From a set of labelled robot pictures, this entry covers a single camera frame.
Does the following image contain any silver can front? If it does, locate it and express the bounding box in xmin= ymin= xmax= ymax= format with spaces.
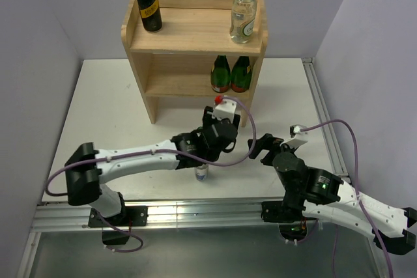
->
xmin=194 ymin=164 xmax=209 ymax=181

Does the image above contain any clear bottle green cap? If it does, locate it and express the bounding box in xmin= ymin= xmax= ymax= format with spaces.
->
xmin=229 ymin=0 xmax=257 ymax=44

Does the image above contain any black can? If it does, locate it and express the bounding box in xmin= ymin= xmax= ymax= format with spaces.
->
xmin=137 ymin=0 xmax=162 ymax=33

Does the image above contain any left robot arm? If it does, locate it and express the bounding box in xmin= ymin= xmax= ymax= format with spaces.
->
xmin=65 ymin=100 xmax=240 ymax=225

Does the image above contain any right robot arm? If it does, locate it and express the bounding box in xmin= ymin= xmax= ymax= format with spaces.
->
xmin=248 ymin=133 xmax=416 ymax=255

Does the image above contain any wooden two-tier shelf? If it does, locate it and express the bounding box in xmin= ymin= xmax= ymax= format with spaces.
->
xmin=121 ymin=0 xmax=268 ymax=123

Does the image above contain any green glass bottle right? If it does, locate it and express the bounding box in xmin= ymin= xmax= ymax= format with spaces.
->
xmin=230 ymin=56 xmax=252 ymax=93

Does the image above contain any green glass bottle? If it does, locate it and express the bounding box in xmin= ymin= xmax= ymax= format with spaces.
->
xmin=210 ymin=55 xmax=231 ymax=93
xmin=230 ymin=56 xmax=252 ymax=93

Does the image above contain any green glass bottle left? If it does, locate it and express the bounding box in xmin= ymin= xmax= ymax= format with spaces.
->
xmin=210 ymin=55 xmax=231 ymax=93

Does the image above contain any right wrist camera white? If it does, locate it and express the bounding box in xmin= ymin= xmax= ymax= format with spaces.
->
xmin=282 ymin=124 xmax=308 ymax=150

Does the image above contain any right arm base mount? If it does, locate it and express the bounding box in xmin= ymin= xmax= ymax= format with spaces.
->
xmin=261 ymin=201 xmax=318 ymax=245

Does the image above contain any aluminium rail frame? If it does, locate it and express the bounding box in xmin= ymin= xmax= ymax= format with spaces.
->
xmin=14 ymin=57 xmax=390 ymax=278

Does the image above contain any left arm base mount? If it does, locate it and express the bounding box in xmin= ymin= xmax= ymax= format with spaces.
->
xmin=87 ymin=206 xmax=148 ymax=251

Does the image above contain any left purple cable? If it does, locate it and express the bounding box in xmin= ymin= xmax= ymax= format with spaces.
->
xmin=44 ymin=94 xmax=257 ymax=253

